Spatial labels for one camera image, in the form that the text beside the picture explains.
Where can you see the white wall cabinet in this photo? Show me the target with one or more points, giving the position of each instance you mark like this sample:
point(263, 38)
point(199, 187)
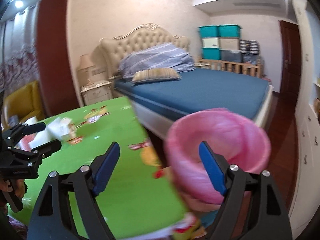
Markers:
point(305, 202)

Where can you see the dark wooden door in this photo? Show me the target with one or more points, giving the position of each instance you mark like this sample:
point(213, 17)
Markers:
point(292, 62)

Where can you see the yellow leather armchair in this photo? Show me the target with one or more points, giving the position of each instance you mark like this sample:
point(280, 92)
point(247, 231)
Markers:
point(24, 103)

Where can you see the lavender folded duvet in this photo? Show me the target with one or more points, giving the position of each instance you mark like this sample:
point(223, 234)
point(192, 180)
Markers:
point(164, 55)

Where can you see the person's left hand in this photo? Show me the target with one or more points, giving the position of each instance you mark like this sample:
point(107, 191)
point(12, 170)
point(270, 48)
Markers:
point(19, 187)

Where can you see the lace curtain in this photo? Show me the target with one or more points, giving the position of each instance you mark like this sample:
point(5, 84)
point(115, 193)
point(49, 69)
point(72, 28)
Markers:
point(19, 62)

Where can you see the teal storage box lower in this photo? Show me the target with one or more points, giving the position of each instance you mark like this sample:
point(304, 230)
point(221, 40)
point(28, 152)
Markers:
point(211, 53)

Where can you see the green cartoon tablecloth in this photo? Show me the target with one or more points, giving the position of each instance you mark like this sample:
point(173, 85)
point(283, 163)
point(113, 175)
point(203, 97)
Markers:
point(139, 202)

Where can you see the houndstooth bag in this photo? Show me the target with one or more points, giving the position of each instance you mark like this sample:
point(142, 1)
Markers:
point(249, 47)

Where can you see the white storage box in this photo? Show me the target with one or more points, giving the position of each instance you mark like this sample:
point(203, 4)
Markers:
point(210, 42)

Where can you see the teal storage box upper right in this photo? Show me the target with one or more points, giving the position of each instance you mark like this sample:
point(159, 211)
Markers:
point(229, 30)

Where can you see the beige tufted headboard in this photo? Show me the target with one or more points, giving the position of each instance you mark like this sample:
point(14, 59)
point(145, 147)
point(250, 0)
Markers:
point(142, 37)

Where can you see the teal storage box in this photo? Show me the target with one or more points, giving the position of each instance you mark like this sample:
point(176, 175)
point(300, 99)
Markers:
point(211, 53)
point(208, 31)
point(229, 30)

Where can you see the wooden crib rail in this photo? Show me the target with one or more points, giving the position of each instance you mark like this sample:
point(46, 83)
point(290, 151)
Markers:
point(234, 67)

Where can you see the dark wood door frame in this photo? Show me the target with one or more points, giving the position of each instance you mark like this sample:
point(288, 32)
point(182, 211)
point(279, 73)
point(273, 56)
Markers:
point(56, 81)

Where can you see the table lamp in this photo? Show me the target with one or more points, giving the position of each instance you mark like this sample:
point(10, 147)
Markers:
point(84, 70)

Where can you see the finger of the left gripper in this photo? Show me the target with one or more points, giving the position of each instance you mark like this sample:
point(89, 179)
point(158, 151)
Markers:
point(42, 151)
point(20, 130)

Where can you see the striped pillow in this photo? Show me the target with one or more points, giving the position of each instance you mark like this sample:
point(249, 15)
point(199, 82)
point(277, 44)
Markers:
point(155, 75)

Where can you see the pink lined trash bin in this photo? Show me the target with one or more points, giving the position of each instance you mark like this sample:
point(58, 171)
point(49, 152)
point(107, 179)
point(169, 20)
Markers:
point(231, 135)

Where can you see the grey clear storage box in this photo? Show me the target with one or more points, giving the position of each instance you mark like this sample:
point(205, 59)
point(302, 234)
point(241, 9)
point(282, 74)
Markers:
point(231, 55)

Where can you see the blue mattress bed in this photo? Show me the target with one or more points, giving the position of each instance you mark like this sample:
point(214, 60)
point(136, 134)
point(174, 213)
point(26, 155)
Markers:
point(159, 104)

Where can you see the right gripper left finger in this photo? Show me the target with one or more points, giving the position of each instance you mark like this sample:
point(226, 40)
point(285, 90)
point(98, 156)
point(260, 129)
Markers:
point(52, 215)

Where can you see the beige storage box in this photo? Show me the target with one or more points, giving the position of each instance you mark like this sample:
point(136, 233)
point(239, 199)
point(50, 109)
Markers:
point(229, 43)

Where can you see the teal storage box upper left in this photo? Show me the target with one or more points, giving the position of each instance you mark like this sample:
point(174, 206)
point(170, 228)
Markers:
point(208, 31)

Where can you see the white nightstand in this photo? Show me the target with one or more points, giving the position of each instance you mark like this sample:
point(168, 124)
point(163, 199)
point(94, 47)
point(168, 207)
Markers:
point(96, 92)

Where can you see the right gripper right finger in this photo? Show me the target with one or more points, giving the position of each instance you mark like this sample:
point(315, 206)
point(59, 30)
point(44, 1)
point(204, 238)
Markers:
point(267, 216)

